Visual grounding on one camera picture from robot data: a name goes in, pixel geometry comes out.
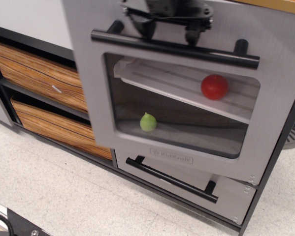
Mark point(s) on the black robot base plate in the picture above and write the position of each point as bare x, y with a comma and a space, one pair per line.
23, 227

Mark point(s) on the upper wood-pattern storage bin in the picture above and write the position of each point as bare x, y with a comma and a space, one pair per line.
42, 76

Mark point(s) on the red toy tomato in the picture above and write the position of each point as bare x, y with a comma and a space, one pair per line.
214, 87

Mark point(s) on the green toy pear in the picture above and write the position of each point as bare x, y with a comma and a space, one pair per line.
148, 122

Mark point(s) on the lower wood-pattern storage bin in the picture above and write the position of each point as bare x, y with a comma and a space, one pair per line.
58, 125

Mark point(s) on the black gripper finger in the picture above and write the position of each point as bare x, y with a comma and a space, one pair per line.
145, 26
193, 31

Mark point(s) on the wood-pattern storage bin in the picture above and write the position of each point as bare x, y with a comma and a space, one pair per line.
58, 125
42, 76

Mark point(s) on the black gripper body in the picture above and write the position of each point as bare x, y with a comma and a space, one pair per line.
181, 12

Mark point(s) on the grey toy oven door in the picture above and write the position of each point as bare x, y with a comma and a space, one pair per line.
203, 140

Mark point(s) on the white oven rack shelf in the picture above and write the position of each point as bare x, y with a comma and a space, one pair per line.
184, 84

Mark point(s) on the black drawer handle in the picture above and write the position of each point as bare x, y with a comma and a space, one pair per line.
206, 194

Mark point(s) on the black oven door handle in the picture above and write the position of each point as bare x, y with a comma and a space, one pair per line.
238, 57

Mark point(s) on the grey lower drawer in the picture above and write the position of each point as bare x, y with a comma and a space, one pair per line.
223, 196

